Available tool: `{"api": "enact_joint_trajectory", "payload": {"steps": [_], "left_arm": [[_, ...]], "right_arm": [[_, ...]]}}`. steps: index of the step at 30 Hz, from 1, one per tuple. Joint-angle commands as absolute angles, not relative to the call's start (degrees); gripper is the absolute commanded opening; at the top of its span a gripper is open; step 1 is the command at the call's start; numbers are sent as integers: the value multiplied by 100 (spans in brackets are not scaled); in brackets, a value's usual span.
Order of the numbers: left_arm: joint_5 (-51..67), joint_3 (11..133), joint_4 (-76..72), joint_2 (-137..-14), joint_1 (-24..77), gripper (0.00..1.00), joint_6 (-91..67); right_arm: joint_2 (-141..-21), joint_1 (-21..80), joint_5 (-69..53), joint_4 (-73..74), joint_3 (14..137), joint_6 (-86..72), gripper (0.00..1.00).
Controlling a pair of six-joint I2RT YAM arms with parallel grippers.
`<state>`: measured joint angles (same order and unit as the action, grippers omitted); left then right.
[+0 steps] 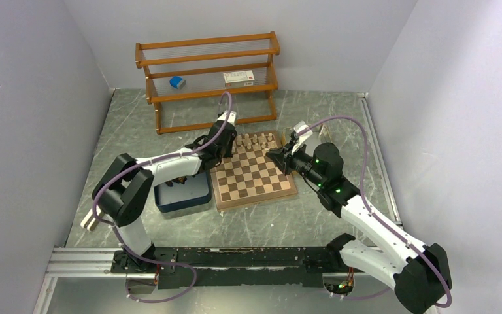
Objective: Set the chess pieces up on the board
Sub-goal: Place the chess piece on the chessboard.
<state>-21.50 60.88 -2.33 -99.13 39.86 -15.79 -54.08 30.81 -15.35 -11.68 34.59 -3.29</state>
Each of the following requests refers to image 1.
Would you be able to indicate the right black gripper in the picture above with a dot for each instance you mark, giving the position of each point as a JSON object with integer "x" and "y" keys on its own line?
{"x": 283, "y": 157}

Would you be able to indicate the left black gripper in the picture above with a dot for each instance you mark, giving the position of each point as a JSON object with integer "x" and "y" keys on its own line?
{"x": 229, "y": 153}

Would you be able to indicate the light queen chess piece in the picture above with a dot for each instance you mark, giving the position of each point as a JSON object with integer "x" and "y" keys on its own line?
{"x": 247, "y": 140}

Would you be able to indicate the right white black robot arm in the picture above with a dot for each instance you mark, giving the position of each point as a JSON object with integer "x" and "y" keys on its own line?
{"x": 419, "y": 274}

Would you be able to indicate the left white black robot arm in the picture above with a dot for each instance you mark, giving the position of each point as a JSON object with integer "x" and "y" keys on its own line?
{"x": 123, "y": 190}

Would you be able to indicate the wooden chess board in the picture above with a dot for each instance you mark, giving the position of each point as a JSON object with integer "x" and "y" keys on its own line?
{"x": 249, "y": 177}

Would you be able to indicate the blue metal tin tray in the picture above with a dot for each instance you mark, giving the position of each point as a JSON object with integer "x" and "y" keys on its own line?
{"x": 195, "y": 191}

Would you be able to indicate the gold metal tin tray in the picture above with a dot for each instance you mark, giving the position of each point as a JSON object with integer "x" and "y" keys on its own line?
{"x": 320, "y": 134}

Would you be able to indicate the blue eraser block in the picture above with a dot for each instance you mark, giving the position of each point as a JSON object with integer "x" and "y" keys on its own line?
{"x": 177, "y": 82}

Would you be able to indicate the white red card box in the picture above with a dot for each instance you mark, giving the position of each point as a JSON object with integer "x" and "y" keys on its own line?
{"x": 237, "y": 79}

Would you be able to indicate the wooden two-tier shelf rack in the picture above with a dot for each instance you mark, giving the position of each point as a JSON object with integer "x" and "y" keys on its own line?
{"x": 202, "y": 62}

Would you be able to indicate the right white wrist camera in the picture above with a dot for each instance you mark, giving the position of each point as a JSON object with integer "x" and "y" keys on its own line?
{"x": 301, "y": 133}

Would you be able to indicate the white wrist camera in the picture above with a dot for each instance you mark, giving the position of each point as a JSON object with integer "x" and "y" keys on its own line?
{"x": 229, "y": 116}
{"x": 301, "y": 133}

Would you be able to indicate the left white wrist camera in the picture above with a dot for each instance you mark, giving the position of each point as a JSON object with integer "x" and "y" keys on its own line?
{"x": 229, "y": 116}

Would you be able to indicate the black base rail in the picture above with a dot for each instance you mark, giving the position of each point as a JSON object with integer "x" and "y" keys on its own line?
{"x": 307, "y": 267}

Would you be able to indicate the aluminium frame rail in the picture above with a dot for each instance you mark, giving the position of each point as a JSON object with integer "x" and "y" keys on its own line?
{"x": 83, "y": 264}

